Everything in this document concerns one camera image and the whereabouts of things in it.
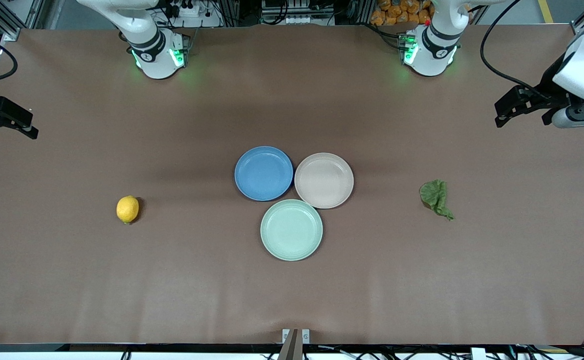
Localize green lettuce leaf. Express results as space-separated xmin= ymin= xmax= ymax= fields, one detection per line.
xmin=419 ymin=179 xmax=455 ymax=222

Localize yellow lemon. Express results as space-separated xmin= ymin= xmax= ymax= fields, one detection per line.
xmin=116 ymin=195 xmax=140 ymax=225

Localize blue plate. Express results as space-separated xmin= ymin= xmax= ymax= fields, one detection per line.
xmin=234 ymin=145 xmax=294 ymax=202

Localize bag of orange items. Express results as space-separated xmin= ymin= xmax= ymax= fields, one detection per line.
xmin=370 ymin=0 xmax=433 ymax=27

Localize metal table edge bracket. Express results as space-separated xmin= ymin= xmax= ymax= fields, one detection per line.
xmin=278 ymin=328 xmax=311 ymax=360

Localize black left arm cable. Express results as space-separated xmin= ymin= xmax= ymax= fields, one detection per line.
xmin=480 ymin=0 xmax=548 ymax=99

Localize beige plate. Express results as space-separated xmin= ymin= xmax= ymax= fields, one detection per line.
xmin=294 ymin=152 xmax=355 ymax=210

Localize mint green plate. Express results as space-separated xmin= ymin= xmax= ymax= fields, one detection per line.
xmin=260 ymin=199 xmax=324 ymax=262

